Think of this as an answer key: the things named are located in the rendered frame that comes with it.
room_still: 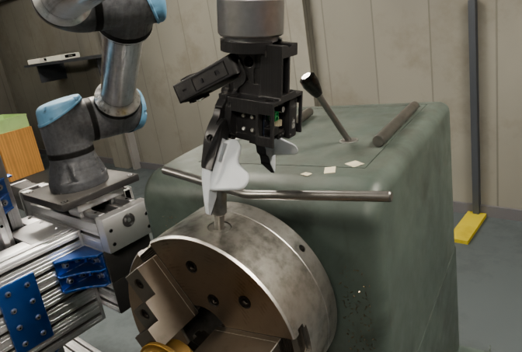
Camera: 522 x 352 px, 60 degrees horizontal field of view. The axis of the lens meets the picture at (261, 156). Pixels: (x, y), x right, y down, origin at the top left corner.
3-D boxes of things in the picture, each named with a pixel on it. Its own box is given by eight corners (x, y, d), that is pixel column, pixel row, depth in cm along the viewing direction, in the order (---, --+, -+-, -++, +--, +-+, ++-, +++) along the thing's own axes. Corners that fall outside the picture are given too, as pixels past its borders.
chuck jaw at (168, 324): (196, 309, 71) (151, 248, 72) (214, 298, 68) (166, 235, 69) (145, 357, 62) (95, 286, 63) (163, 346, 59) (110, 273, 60)
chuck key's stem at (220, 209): (209, 245, 65) (206, 172, 61) (218, 238, 67) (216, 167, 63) (221, 250, 64) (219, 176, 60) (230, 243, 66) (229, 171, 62)
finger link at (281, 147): (301, 179, 63) (283, 141, 56) (265, 170, 66) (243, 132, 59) (309, 162, 65) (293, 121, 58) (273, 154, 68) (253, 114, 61)
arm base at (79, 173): (40, 190, 122) (29, 155, 119) (90, 171, 133) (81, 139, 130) (67, 197, 112) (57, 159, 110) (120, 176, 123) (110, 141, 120)
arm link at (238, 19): (202, -2, 49) (244, -4, 56) (204, 42, 51) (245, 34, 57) (261, 1, 46) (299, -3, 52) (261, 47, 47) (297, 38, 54)
